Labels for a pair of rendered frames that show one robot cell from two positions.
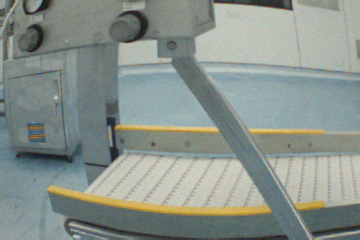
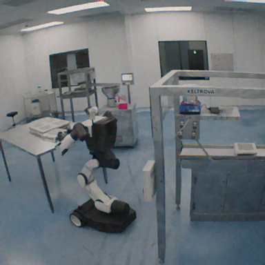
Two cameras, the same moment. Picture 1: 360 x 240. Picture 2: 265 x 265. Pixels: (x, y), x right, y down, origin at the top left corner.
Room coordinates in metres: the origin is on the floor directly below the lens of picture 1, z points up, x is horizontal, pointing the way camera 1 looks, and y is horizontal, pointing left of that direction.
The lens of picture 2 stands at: (-1.87, 0.48, 1.93)
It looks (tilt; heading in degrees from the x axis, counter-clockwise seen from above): 19 degrees down; 3
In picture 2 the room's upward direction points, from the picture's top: 5 degrees counter-clockwise
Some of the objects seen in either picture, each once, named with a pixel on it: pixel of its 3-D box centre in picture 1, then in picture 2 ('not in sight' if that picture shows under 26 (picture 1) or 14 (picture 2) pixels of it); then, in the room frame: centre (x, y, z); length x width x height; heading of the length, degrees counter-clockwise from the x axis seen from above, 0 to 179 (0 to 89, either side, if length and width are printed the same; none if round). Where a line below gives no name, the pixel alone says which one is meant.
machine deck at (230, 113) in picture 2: not in sight; (208, 112); (0.58, -0.15, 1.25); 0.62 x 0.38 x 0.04; 75
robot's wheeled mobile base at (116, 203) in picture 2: not in sight; (105, 208); (0.65, 0.98, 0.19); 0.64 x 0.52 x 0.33; 59
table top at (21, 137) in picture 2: not in sight; (42, 132); (1.67, 1.96, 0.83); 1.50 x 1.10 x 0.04; 51
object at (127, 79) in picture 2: not in sight; (128, 88); (3.31, 0.73, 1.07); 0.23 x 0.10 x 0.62; 83
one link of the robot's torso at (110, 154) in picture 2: not in sight; (105, 159); (0.59, 0.89, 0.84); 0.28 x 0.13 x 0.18; 59
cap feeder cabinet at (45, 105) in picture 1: (44, 98); (119, 125); (3.20, 0.96, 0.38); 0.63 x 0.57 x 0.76; 83
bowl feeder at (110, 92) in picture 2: not in sight; (114, 96); (3.26, 1.00, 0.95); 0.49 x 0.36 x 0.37; 83
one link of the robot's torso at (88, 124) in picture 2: not in sight; (99, 132); (0.61, 0.92, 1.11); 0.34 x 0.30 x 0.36; 149
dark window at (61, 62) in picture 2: not in sight; (69, 68); (5.99, 2.57, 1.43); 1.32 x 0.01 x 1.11; 83
